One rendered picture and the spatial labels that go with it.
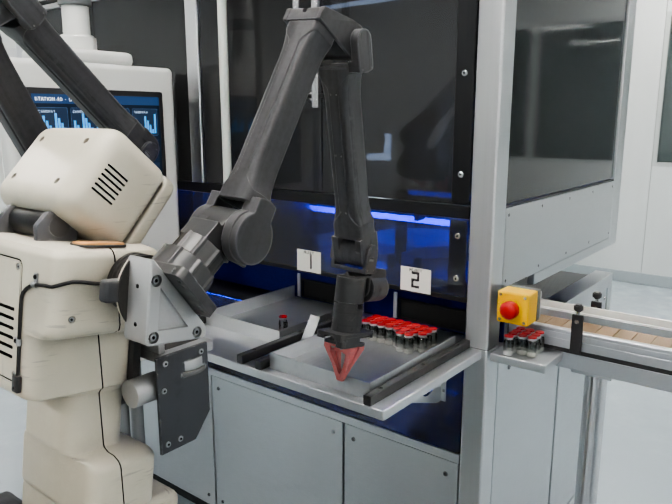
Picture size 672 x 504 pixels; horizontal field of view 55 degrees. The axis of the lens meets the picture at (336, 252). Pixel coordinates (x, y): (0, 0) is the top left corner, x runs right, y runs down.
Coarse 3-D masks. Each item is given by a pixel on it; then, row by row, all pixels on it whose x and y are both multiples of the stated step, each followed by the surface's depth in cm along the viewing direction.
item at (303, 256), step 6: (300, 252) 178; (306, 252) 176; (312, 252) 175; (318, 252) 174; (300, 258) 178; (306, 258) 177; (312, 258) 175; (318, 258) 174; (300, 264) 178; (306, 264) 177; (312, 264) 176; (318, 264) 174; (306, 270) 177; (312, 270) 176; (318, 270) 175
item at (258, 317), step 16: (288, 288) 190; (240, 304) 175; (256, 304) 180; (272, 304) 184; (288, 304) 184; (304, 304) 184; (320, 304) 184; (208, 320) 166; (224, 320) 162; (240, 320) 159; (256, 320) 169; (272, 320) 169; (288, 320) 169; (304, 320) 169; (320, 320) 163; (256, 336) 156; (272, 336) 152
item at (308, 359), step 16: (272, 352) 137; (288, 352) 141; (304, 352) 145; (320, 352) 146; (368, 352) 146; (384, 352) 146; (400, 352) 146; (416, 352) 146; (432, 352) 139; (272, 368) 137; (288, 368) 134; (304, 368) 131; (320, 368) 128; (352, 368) 137; (368, 368) 137; (384, 368) 137; (400, 368) 129; (320, 384) 129; (336, 384) 126; (352, 384) 124; (368, 384) 121
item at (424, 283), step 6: (402, 270) 158; (408, 270) 156; (414, 270) 155; (420, 270) 154; (426, 270) 153; (402, 276) 158; (408, 276) 157; (414, 276) 156; (420, 276) 155; (426, 276) 154; (402, 282) 158; (408, 282) 157; (414, 282) 156; (420, 282) 155; (426, 282) 154; (402, 288) 158; (408, 288) 157; (414, 288) 156; (420, 288) 155; (426, 288) 154
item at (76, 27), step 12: (48, 0) 173; (60, 0) 170; (72, 0) 170; (84, 0) 172; (72, 12) 171; (84, 12) 173; (72, 24) 172; (84, 24) 173; (72, 36) 171; (84, 36) 172; (84, 48) 173; (96, 48) 177
